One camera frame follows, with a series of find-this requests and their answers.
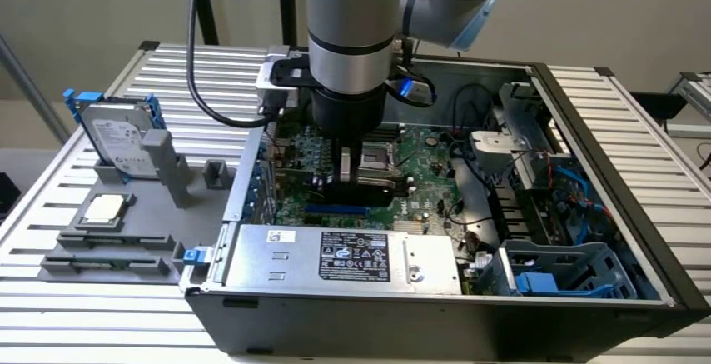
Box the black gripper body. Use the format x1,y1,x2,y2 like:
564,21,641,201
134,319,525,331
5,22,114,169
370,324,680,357
309,87,388,145

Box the blue expansion slot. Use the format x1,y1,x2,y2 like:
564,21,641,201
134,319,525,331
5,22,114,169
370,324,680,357
306,202,372,217

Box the CPU socket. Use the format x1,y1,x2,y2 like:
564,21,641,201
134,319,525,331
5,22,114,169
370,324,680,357
356,140,400,170

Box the green motherboard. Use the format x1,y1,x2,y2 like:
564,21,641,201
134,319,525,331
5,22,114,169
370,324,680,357
269,121,498,257

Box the silver chipset heatsink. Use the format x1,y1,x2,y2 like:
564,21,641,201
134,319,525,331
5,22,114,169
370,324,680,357
394,219,428,237

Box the silver power supply unit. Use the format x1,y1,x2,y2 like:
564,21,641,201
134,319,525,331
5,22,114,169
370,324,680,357
220,223,465,297

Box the black stand pole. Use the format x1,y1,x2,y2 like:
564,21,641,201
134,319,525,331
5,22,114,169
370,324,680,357
194,0,221,45
276,0,305,47

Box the silver metal drive cage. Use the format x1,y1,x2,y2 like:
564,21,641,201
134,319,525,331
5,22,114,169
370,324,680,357
468,82,574,192

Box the blue case latch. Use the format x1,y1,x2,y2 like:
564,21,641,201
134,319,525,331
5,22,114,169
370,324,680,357
181,246,216,266

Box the grey parts rack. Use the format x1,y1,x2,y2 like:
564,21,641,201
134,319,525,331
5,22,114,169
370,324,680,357
39,129,241,287

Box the black open PC case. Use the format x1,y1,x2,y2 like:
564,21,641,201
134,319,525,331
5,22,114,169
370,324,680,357
181,52,711,345

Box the silver hard disk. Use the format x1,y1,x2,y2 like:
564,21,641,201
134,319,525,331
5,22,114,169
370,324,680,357
79,102,165,181

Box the silver CPU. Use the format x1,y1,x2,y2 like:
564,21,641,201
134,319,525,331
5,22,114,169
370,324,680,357
79,194,127,227

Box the grey blue disk bay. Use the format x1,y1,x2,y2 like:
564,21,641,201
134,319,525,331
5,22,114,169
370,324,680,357
480,237,638,299

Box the black box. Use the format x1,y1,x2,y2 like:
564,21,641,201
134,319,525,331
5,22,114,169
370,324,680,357
0,172,22,216

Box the metal slat side table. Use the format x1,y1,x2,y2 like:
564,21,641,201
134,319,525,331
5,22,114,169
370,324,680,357
662,71,711,140

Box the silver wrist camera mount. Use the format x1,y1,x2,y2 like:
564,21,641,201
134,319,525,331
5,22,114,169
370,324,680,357
256,45,314,92

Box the black power wire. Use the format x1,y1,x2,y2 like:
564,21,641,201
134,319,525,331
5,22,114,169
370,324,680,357
449,83,502,161

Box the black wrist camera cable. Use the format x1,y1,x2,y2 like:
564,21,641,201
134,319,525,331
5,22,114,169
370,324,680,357
184,0,289,128

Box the red wire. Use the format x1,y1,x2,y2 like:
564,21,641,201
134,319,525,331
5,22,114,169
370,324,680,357
541,151,612,219

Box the blue data wire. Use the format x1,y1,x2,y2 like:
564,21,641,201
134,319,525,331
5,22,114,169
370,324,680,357
549,162,614,236

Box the blue hard disk bracket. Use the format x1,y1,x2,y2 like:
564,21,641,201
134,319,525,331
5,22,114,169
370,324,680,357
62,87,168,183

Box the grey metal frame pole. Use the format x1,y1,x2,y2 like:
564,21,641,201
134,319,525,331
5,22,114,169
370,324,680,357
0,32,69,147

